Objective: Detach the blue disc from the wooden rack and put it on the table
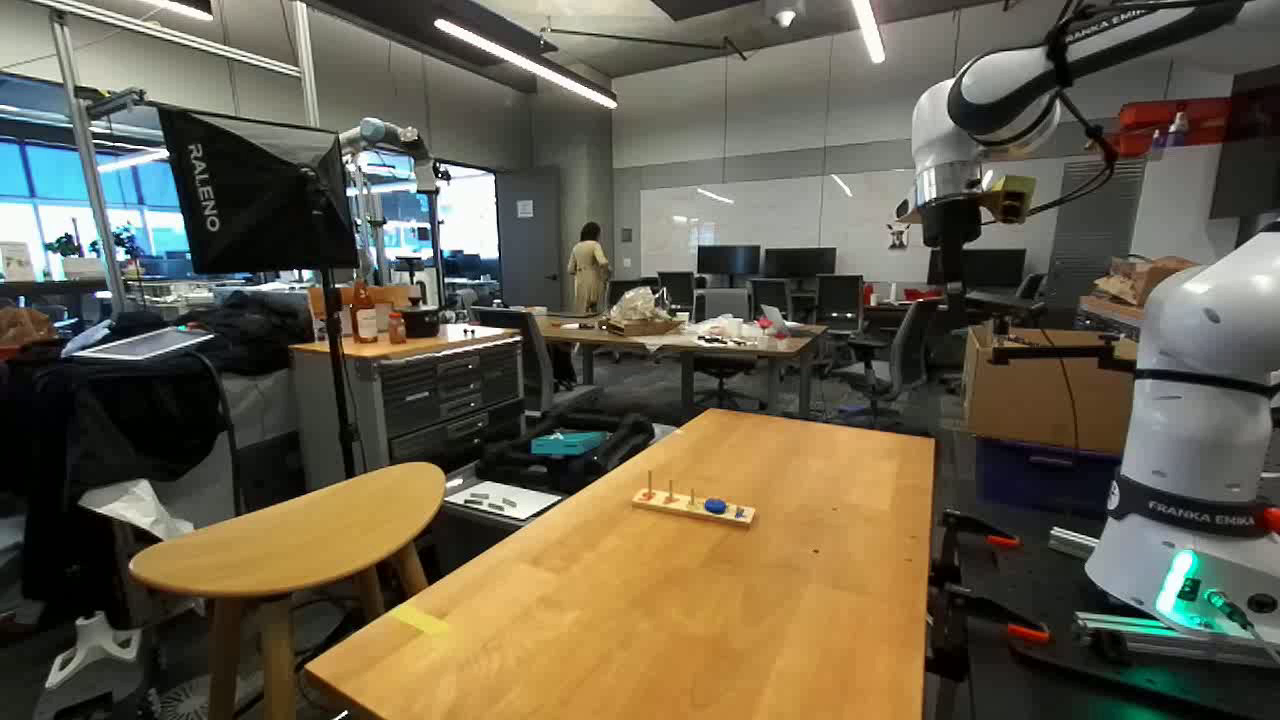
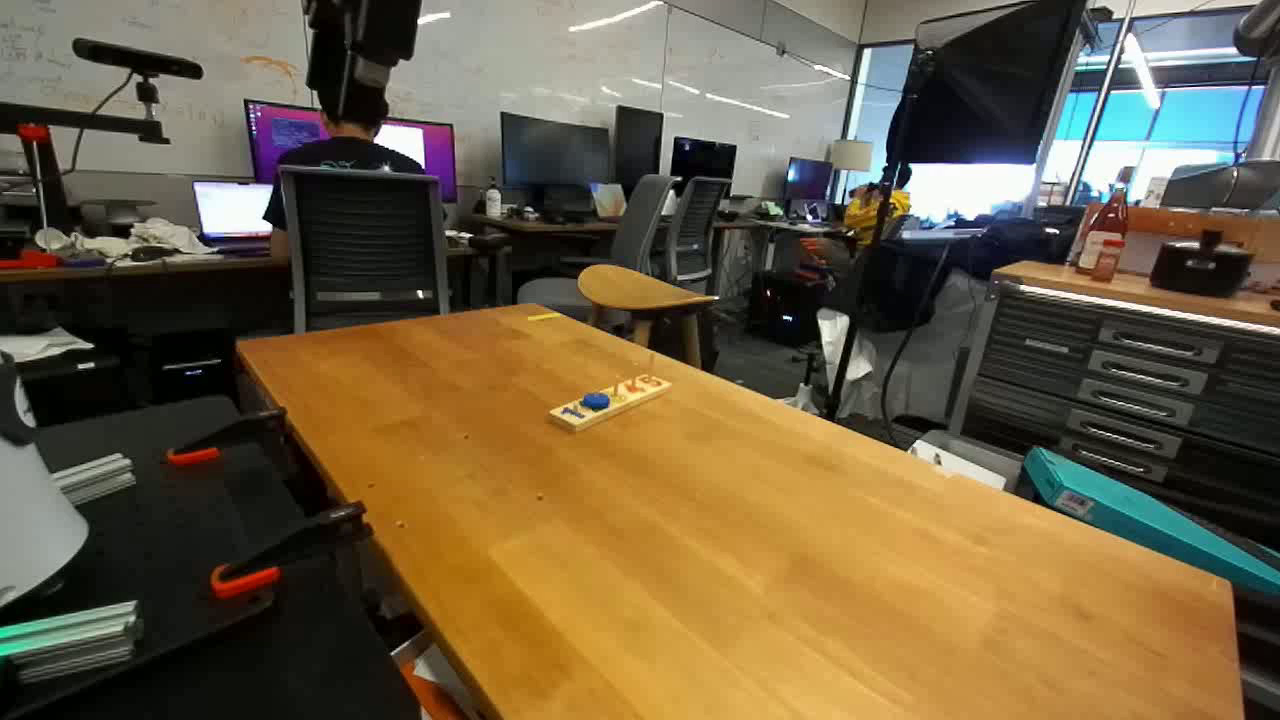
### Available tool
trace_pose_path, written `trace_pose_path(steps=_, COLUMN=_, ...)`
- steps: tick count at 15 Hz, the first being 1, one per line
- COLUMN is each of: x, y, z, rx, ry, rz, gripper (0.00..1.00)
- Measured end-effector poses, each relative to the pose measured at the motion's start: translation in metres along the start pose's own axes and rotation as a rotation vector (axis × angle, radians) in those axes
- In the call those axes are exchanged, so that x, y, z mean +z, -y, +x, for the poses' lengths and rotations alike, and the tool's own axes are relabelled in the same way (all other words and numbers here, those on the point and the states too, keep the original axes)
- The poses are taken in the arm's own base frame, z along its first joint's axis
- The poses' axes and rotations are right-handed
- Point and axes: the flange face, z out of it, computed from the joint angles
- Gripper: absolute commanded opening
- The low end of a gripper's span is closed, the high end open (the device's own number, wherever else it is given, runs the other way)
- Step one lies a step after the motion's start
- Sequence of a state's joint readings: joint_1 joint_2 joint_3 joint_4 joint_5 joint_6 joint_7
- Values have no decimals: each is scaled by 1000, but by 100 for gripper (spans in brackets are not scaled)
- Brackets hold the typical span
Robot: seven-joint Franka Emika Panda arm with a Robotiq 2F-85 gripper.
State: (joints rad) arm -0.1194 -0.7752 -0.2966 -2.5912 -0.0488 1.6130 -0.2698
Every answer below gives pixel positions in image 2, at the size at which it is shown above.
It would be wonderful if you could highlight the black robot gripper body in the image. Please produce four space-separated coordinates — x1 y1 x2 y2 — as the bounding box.
306 0 420 125

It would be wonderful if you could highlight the blue disc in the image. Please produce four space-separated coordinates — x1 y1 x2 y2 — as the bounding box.
579 391 613 411

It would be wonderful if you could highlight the wooden rack with slots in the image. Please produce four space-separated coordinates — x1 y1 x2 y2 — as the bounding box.
553 374 669 433

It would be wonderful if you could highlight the person in black shirt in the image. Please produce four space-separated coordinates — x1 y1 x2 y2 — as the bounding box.
263 137 424 233

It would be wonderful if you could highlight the purple screen monitor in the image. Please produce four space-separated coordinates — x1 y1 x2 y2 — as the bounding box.
246 100 458 200

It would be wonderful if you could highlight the grey mesh office chair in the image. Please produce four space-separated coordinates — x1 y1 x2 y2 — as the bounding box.
279 163 453 332

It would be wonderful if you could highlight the open laptop white screen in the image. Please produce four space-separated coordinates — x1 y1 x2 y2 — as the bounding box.
194 178 272 250

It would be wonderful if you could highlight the dark computer monitor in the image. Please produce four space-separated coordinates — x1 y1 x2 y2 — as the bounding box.
501 112 613 214

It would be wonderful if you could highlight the grey office chair background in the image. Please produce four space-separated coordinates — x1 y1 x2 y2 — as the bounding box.
517 173 673 321

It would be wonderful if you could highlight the small round wooden table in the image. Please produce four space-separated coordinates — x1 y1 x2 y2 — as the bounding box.
575 262 711 369

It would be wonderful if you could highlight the upper orange black clamp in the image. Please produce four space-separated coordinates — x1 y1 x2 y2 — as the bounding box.
166 411 289 467

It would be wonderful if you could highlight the orange black clamp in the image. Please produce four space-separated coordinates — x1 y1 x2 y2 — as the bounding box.
210 503 367 603
166 411 289 467

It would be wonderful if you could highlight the lower orange black clamp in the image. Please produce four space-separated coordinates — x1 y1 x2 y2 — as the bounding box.
210 503 367 603

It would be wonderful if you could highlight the black softbox studio light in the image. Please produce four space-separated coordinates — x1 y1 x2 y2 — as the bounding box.
826 0 1090 417

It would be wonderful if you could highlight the red bottle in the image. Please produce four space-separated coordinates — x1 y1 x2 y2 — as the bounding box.
1076 186 1129 280

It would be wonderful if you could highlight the teal case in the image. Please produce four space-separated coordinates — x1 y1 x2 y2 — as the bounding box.
1025 446 1280 599

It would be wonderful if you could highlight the black box on cabinet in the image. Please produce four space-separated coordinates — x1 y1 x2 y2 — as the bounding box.
1154 233 1253 295

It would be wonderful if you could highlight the grey drawer cabinet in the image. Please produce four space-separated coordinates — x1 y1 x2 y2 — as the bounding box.
957 260 1280 544

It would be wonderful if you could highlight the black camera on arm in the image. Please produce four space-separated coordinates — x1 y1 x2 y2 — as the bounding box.
71 35 203 78

